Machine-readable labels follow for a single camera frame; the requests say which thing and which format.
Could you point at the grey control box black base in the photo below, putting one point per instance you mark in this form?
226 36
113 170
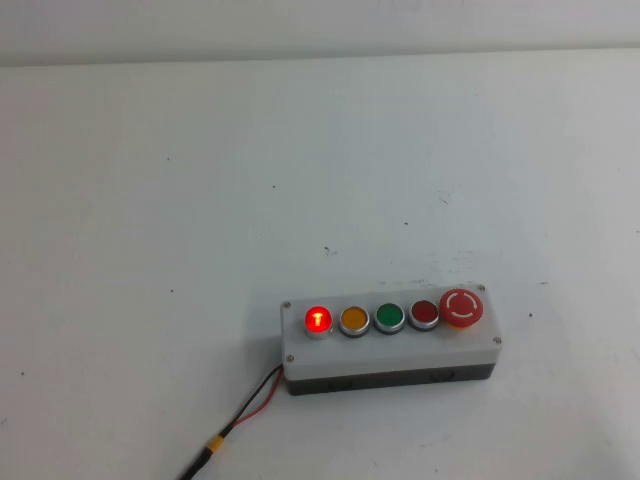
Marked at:
390 352

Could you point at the green push button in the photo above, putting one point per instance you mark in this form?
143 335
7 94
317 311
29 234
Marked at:
389 315

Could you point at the yellow push button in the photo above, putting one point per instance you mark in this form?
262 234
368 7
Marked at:
354 318

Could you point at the red dome lamp button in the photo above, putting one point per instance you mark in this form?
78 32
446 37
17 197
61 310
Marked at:
318 320

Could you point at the dark red push button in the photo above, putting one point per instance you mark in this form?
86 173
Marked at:
423 312

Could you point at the red emergency stop mushroom button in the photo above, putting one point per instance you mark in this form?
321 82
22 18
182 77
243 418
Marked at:
461 306

